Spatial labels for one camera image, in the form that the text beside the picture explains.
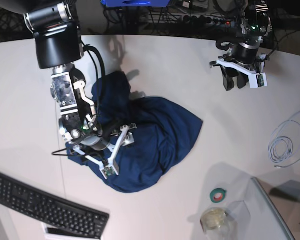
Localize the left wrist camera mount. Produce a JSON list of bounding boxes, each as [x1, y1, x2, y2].
[[209, 57, 268, 89]]

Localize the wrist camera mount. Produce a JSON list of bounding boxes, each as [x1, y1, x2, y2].
[[209, 57, 268, 89], [71, 123, 137, 179]]

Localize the black computer keyboard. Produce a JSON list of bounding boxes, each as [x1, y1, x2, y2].
[[0, 173, 110, 240]]

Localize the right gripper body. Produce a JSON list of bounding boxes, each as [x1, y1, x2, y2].
[[72, 124, 135, 153]]

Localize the coiled white cable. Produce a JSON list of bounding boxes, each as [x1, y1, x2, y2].
[[268, 108, 300, 169]]

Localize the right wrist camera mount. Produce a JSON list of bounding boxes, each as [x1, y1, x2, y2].
[[71, 123, 137, 179]]

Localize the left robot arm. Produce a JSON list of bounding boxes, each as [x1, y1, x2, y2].
[[209, 0, 272, 91]]

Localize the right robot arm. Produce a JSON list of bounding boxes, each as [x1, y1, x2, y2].
[[0, 0, 136, 156]]

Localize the green tape roll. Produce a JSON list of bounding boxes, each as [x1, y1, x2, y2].
[[209, 188, 227, 204]]

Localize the clear glass jar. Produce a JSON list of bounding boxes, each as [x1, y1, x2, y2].
[[200, 207, 233, 240]]

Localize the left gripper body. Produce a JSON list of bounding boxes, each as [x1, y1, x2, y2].
[[223, 42, 265, 73]]

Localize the blue box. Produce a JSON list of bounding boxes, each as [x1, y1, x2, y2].
[[100, 0, 170, 8]]

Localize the dark blue t-shirt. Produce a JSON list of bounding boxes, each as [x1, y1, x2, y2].
[[68, 71, 203, 193]]

